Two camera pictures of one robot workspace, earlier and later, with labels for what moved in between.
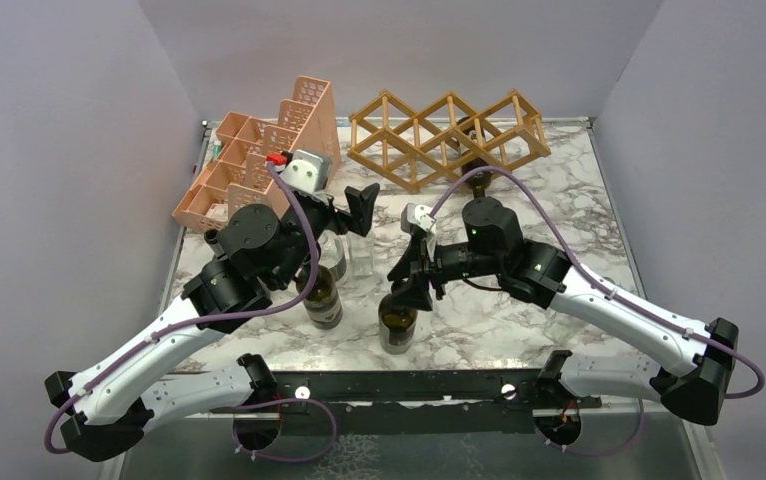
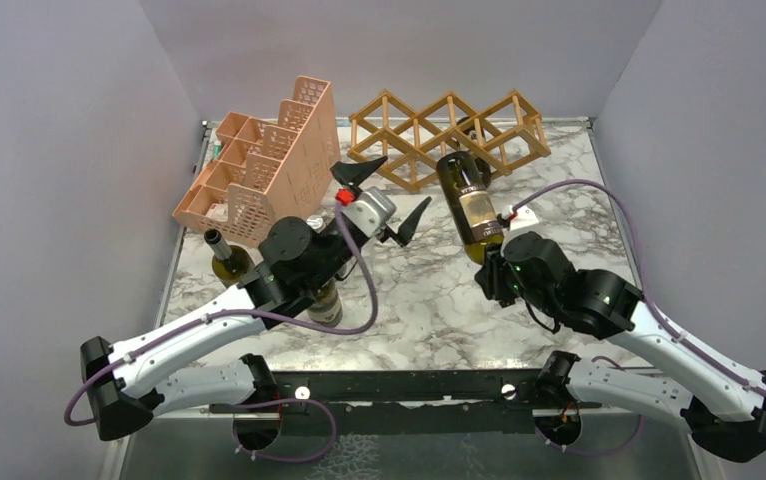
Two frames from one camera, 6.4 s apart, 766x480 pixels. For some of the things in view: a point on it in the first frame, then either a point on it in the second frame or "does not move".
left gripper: (360, 204) -> (406, 229)
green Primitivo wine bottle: (397, 326) -> (471, 203)
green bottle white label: (322, 306) does not move
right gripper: (416, 267) -> (490, 275)
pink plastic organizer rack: (235, 173) does not move
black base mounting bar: (414, 402) does not move
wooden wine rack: (446, 140) does not move
